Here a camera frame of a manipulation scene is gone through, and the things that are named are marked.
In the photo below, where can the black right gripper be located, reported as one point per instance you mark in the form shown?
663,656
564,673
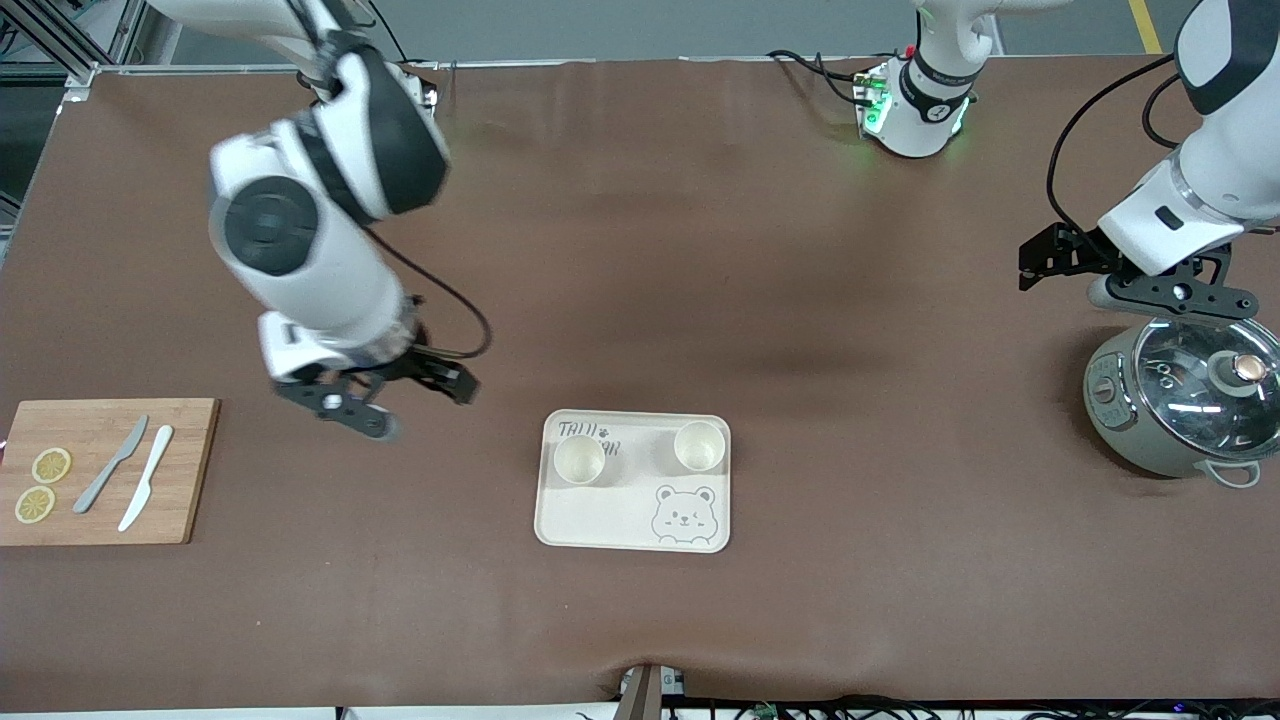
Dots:
424,366

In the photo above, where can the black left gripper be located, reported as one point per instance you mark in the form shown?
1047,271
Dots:
1071,250

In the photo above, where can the white plastic cup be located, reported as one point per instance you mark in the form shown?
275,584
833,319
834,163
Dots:
580,460
700,446

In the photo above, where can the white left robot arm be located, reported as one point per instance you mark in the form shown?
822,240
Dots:
1220,170

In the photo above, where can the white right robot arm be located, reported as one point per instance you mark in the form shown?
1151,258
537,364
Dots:
320,260

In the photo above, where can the cream bear print tray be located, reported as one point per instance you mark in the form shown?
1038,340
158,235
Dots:
600,520

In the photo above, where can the glass pot lid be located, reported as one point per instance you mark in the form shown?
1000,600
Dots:
1190,400

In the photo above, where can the bamboo cutting board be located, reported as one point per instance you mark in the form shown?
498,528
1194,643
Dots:
180,470

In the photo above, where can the white plastic knife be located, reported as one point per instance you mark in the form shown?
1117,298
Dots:
148,475

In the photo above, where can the grey plastic knife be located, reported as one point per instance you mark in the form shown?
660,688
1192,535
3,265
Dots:
105,475

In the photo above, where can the yellow lemon slice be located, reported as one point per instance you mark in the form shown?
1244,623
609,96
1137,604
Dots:
51,465
35,504

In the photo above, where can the aluminium frame profile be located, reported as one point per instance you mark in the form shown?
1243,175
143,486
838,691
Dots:
85,72

